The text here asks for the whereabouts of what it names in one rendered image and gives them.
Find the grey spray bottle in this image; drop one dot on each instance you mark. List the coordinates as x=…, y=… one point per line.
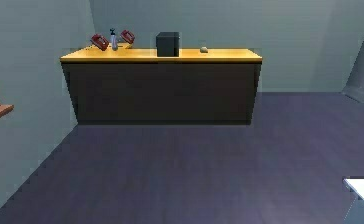
x=114, y=41

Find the grey door frame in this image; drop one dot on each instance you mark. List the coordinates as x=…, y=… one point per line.
x=360, y=70

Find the small grey lump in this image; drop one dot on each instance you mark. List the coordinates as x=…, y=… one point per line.
x=204, y=49

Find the dark cabinet with yellow top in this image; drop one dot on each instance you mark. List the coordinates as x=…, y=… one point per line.
x=163, y=93

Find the black box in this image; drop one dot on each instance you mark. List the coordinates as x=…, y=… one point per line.
x=167, y=44

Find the white table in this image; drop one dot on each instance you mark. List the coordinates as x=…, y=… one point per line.
x=362, y=190

